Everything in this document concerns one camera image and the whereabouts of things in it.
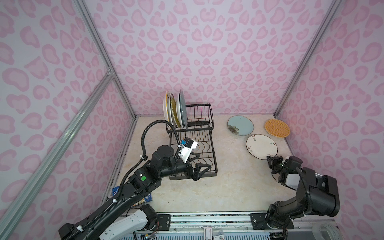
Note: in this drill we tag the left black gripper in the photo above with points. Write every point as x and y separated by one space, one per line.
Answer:
196 174

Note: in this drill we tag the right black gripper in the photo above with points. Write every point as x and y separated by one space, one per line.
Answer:
272 161

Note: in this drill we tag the white plate small drawings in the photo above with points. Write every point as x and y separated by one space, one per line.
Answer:
261 146

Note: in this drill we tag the orange woven tray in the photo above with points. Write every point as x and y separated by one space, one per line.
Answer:
277 128

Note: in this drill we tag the pale blue flower plate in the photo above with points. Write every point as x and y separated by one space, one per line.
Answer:
240 125

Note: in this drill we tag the grey blue plate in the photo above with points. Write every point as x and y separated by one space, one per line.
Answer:
183 109

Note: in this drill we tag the green woven bamboo tray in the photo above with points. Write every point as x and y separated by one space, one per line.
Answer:
174 112

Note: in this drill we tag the white plate orange sunburst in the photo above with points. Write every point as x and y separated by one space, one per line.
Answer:
170 116

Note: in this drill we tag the white plate black rings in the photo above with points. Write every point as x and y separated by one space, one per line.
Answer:
179 109

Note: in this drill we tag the star plate yellow rim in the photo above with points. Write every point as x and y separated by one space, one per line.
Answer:
165 108

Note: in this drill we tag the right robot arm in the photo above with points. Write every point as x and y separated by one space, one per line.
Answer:
315 195

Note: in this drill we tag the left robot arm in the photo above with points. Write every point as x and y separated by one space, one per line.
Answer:
103 224

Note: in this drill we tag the white tape roll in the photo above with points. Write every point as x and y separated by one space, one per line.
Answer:
326 231

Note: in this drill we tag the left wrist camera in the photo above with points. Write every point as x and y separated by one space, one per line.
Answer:
186 148

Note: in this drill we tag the black wire dish rack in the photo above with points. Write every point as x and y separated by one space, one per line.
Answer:
200 128

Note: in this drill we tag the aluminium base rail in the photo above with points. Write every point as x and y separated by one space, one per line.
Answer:
222 226

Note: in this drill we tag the aluminium frame right post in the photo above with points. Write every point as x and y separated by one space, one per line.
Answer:
329 17

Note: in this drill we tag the aluminium frame post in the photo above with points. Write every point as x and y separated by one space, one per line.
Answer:
91 26
329 17

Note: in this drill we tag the aluminium frame left post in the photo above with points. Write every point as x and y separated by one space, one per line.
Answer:
91 26

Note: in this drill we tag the aluminium frame left diagonal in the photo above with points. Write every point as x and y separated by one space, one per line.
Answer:
21 204

